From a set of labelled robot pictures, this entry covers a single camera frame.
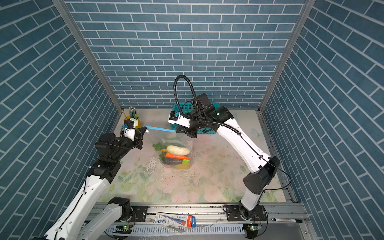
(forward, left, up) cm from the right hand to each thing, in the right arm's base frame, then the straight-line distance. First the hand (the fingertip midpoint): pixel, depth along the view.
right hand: (177, 126), depth 70 cm
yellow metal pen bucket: (+21, +36, -17) cm, 45 cm away
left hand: (-1, +16, -2) cm, 16 cm away
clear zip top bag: (+2, +7, -13) cm, 14 cm away
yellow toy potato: (-8, -2, -27) cm, 28 cm away
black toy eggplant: (-8, +5, -22) cm, 24 cm away
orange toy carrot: (-4, +5, -21) cm, 22 cm away
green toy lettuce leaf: (-4, +11, -14) cm, 19 cm away
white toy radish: (-2, +2, -19) cm, 19 cm away
